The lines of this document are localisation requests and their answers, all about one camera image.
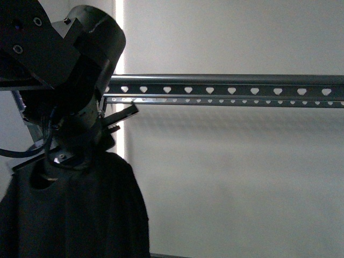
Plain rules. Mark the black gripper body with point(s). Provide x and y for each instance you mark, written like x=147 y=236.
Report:
x=74 y=141

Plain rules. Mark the black printed t-shirt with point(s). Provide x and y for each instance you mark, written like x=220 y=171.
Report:
x=97 y=212

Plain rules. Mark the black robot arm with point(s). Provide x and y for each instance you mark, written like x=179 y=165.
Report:
x=61 y=71

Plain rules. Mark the grey metal drying rack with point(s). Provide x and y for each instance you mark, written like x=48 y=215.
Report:
x=235 y=165

